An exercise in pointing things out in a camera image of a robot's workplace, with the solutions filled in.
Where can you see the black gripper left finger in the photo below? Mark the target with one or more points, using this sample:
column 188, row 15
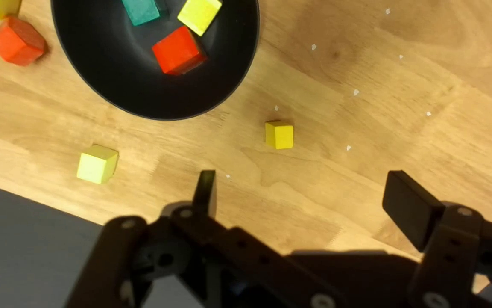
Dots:
column 144, row 268

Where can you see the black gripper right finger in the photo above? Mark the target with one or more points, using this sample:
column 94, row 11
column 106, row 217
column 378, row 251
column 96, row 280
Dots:
column 410, row 208

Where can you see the red wooden block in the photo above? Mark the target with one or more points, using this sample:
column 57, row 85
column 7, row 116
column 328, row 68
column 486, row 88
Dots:
column 176, row 52

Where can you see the teal wooden block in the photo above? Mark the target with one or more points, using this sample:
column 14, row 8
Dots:
column 140, row 11

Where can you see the small yellow wooden block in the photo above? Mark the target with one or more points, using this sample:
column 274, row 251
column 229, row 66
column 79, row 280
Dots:
column 199, row 15

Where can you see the black bowl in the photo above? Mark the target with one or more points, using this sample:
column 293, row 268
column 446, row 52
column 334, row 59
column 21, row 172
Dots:
column 103, row 75

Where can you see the pale yellow-green wooden block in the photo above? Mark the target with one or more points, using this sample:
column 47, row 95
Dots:
column 96, row 165

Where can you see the orange wooden block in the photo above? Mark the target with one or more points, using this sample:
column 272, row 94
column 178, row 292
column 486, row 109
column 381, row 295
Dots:
column 17, row 42

